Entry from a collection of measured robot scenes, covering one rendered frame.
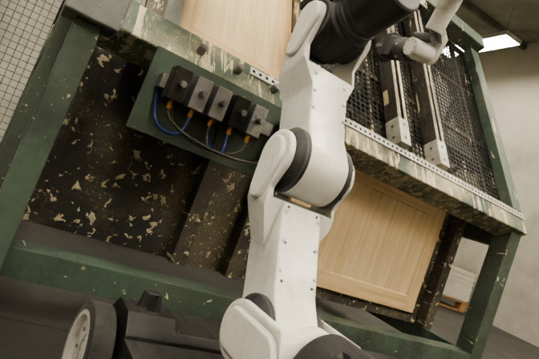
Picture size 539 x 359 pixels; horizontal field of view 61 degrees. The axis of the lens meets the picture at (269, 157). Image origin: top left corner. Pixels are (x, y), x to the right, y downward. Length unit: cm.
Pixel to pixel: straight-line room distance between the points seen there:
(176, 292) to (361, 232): 94
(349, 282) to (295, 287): 121
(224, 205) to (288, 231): 81
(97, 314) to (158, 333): 13
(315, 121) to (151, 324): 54
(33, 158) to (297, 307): 64
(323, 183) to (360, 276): 124
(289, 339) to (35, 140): 68
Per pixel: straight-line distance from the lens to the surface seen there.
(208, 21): 155
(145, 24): 135
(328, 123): 100
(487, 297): 249
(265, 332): 80
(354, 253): 209
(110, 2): 111
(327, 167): 94
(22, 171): 111
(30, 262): 136
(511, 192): 260
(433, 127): 216
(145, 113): 130
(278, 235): 91
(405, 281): 235
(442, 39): 174
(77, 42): 112
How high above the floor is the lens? 53
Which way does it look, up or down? 5 degrees up
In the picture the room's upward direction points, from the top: 21 degrees clockwise
